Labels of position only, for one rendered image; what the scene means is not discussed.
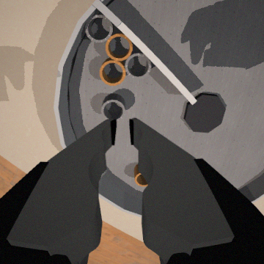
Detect grey round turntable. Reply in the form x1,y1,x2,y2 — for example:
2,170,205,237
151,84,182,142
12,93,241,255
54,0,264,217

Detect grey metal bushing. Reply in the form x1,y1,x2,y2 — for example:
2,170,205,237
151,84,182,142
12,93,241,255
85,15,114,43
125,51,151,79
101,93,125,121

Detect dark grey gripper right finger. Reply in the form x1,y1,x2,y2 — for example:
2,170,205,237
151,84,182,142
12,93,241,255
129,117,264,264

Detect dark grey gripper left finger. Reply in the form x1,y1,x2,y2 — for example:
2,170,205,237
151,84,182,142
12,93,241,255
0,118,117,264

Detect bronze bushing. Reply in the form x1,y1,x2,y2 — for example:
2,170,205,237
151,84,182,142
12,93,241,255
100,58,125,86
106,33,133,61
134,164,148,186

